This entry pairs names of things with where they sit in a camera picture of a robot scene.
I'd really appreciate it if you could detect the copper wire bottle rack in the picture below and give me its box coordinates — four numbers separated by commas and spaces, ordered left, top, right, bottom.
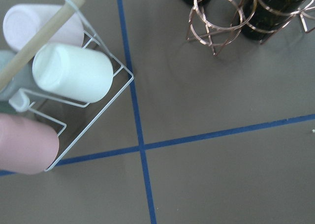
186, 0, 315, 56

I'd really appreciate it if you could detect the rose pink cup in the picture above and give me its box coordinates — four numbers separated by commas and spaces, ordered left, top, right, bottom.
0, 113, 59, 175

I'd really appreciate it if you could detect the dark wine bottle front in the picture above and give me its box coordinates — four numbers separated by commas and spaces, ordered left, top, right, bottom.
242, 0, 305, 41

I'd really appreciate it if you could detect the grey blue cup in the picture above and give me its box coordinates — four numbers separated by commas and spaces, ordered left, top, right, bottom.
0, 50, 38, 101

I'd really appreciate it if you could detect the white wire cup rack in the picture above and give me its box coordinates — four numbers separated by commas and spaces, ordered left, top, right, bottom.
9, 0, 135, 172

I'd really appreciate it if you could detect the light pink cup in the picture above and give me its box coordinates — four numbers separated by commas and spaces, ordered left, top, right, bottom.
2, 3, 84, 52

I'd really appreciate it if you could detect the wooden rack handle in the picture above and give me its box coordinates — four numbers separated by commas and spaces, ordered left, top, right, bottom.
0, 0, 86, 89

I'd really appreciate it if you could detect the white cup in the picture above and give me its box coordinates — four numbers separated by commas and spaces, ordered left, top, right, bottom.
32, 43, 114, 103

